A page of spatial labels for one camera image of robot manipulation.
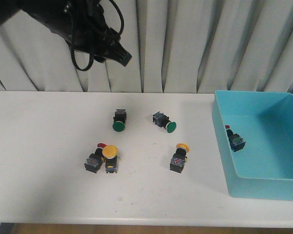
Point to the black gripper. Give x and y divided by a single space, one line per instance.
107 46

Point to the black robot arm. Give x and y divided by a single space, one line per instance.
81 23

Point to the yellow push button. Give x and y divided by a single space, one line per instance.
111 160
179 158

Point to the white pleated curtain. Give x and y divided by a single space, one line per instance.
177 46

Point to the red push button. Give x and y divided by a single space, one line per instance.
235 140
96 159

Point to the right green push button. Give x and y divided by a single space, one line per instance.
163 121

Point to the green push button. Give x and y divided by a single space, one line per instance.
163 121
119 120

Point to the left green push button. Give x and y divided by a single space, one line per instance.
119 120

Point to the blue plastic box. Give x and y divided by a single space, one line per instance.
263 169

